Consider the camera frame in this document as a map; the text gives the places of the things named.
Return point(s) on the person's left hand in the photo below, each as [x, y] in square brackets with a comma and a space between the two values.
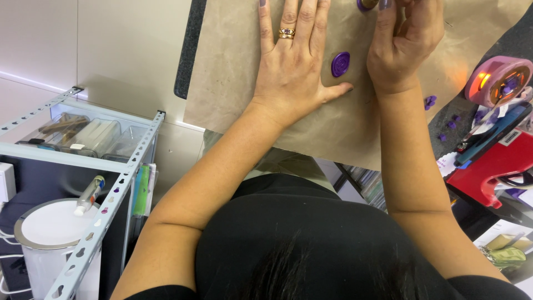
[287, 79]

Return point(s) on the person's right hand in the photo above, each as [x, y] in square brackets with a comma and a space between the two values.
[399, 58]

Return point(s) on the brown kraft paper sheet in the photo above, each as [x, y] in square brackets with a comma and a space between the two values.
[233, 62]

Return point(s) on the brass wax seal stamp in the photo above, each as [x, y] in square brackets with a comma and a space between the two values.
[369, 3]

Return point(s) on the purple wax bead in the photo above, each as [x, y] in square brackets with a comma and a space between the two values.
[453, 123]
[442, 137]
[430, 102]

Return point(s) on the round purple wax seal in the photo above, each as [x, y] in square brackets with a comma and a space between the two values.
[340, 64]
[359, 6]

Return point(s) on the pink wax melting warmer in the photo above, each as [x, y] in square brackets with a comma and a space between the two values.
[497, 79]

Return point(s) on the white scalloped paper tag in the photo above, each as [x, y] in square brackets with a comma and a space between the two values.
[445, 163]

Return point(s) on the blue cased phone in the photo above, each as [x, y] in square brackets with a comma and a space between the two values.
[493, 135]

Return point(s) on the shelf of books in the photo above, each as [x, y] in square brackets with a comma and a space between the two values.
[366, 183]

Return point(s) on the person's black shirt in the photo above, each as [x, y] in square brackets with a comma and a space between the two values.
[300, 250]

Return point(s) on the printed catalogue page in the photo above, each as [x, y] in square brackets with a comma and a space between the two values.
[506, 246]

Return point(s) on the grey metal shelf rack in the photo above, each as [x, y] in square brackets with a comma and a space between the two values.
[108, 208]

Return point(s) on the white glue tube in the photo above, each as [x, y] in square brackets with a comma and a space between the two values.
[90, 193]

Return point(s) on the white bin with lid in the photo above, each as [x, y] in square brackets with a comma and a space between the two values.
[50, 241]

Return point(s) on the white wall socket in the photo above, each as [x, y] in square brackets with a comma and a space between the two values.
[6, 182]

